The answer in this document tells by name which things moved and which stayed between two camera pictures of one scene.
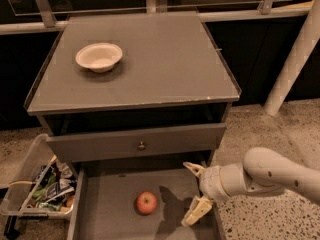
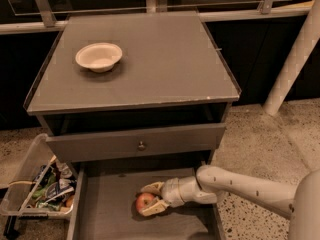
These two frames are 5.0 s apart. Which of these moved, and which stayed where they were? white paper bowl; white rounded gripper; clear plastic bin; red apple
Moved: white rounded gripper
Stayed: white paper bowl; red apple; clear plastic bin
